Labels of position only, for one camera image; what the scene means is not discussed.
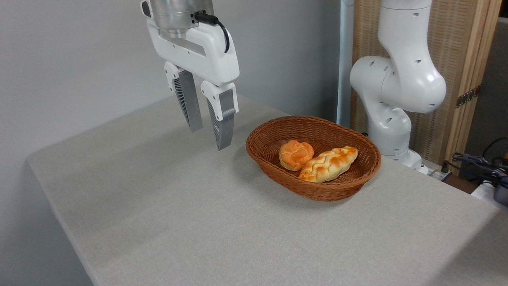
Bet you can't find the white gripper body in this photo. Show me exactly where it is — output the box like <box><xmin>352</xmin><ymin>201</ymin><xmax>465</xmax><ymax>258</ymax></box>
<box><xmin>146</xmin><ymin>17</ymin><xmax>241</xmax><ymax>87</ymax></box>

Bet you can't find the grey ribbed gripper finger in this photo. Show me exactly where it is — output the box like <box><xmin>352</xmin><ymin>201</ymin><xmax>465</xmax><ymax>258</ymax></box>
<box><xmin>164</xmin><ymin>61</ymin><xmax>204</xmax><ymax>133</ymax></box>
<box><xmin>200</xmin><ymin>81</ymin><xmax>240</xmax><ymax>152</ymax></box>

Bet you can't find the round orange bread roll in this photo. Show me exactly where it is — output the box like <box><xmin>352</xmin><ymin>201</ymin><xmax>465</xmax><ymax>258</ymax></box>
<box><xmin>278</xmin><ymin>139</ymin><xmax>315</xmax><ymax>172</ymax></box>

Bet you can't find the braided golden bread loaf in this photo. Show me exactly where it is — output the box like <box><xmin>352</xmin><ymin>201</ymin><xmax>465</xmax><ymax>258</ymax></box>
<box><xmin>298</xmin><ymin>145</ymin><xmax>360</xmax><ymax>184</ymax></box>

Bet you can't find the brown wicker basket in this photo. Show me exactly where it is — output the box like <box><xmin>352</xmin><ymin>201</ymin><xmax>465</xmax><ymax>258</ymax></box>
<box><xmin>245</xmin><ymin>115</ymin><xmax>382</xmax><ymax>203</ymax></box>

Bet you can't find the white vertical pole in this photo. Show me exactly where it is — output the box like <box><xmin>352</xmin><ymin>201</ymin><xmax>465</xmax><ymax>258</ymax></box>
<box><xmin>336</xmin><ymin>0</ymin><xmax>355</xmax><ymax>128</ymax></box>

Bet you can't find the wooden rattan folding screen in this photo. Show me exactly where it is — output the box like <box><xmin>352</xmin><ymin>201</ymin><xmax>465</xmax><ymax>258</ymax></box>
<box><xmin>351</xmin><ymin>0</ymin><xmax>503</xmax><ymax>175</ymax></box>

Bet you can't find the metal screen hinge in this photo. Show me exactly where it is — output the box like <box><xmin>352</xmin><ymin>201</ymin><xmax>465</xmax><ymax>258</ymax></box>
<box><xmin>455</xmin><ymin>85</ymin><xmax>482</xmax><ymax>109</ymax></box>

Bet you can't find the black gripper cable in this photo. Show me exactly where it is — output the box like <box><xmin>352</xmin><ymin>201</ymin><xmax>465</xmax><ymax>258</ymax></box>
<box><xmin>194</xmin><ymin>11</ymin><xmax>231</xmax><ymax>54</ymax></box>

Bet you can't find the bundle of dark cables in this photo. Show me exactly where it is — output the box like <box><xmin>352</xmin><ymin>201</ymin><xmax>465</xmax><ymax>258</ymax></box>
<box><xmin>451</xmin><ymin>137</ymin><xmax>508</xmax><ymax>184</ymax></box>

